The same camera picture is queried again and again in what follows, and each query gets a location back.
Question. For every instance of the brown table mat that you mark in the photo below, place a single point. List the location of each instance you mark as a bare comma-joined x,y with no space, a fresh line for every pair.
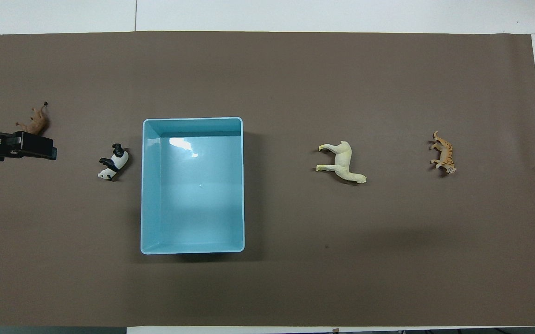
295,278

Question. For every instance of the light blue storage box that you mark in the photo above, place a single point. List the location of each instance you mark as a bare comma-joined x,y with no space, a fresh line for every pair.
193,204

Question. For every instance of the orange striped tiger toy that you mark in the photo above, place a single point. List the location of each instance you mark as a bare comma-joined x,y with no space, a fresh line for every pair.
444,153

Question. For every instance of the brown toy horse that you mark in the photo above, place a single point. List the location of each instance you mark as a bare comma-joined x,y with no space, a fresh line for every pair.
37,123

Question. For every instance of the cream white horse toy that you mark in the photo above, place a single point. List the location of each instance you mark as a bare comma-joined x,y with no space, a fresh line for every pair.
344,162

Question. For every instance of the black and white panda toy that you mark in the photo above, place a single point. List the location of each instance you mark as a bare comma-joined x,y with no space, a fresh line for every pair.
118,161

